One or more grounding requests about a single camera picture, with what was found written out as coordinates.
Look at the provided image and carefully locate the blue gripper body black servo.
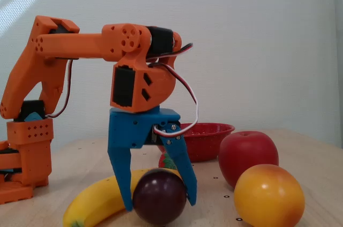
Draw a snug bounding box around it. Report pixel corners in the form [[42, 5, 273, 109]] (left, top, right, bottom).
[[108, 105, 181, 150]]

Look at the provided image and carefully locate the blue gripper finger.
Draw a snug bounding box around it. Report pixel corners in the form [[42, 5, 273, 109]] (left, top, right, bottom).
[[108, 148, 133, 211], [156, 122, 198, 207]]

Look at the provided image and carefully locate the dark purple plum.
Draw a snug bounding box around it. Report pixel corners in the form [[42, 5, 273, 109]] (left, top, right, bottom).
[[132, 168, 188, 225]]

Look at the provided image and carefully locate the red speckled bowl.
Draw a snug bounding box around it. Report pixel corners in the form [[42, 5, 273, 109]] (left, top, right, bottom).
[[156, 122, 236, 163]]

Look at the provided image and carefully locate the red strawberry with green leaves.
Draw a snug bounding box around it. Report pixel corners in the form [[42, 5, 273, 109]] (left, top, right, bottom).
[[158, 152, 177, 170]]

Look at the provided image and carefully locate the yellow banana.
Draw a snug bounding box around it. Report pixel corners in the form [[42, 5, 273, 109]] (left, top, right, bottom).
[[63, 168, 183, 227]]

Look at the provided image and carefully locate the red apple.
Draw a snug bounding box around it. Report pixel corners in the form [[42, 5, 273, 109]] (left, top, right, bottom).
[[218, 130, 279, 190]]

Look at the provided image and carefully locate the orange yellow peach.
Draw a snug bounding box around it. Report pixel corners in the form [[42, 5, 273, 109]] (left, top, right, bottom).
[[233, 164, 305, 227]]

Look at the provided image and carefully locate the red white black servo cable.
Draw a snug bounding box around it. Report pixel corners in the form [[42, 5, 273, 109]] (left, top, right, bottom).
[[146, 42, 193, 62], [45, 59, 73, 118], [148, 62, 199, 135]]

